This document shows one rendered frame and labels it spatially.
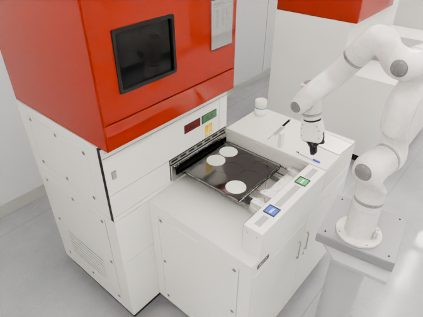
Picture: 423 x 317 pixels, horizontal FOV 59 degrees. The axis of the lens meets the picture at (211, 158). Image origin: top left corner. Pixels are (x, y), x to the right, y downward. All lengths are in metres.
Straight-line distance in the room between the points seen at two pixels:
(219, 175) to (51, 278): 1.41
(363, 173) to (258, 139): 0.77
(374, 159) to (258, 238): 0.53
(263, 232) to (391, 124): 0.61
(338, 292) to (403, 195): 1.74
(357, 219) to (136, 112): 0.99
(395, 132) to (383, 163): 0.12
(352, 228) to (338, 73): 0.64
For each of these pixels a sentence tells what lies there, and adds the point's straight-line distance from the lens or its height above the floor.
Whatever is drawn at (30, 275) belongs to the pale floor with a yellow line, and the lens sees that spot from 2.85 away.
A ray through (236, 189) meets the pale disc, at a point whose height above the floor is 0.90.
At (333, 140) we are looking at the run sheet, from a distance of 2.13.
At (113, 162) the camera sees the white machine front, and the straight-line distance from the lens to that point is 1.62.
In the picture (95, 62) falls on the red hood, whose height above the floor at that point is 1.59.
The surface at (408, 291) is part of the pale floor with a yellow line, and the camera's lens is 2.81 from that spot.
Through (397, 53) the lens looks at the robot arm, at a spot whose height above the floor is 1.66.
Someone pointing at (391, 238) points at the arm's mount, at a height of 0.86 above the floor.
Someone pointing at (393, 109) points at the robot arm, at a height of 1.47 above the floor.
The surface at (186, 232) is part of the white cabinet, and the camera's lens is 1.77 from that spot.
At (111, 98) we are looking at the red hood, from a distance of 1.44.
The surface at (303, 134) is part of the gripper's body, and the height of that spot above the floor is 1.19.
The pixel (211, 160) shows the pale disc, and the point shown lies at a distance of 1.98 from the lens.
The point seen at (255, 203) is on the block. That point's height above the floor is 0.91.
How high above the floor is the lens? 2.05
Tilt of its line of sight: 35 degrees down
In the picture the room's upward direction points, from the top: straight up
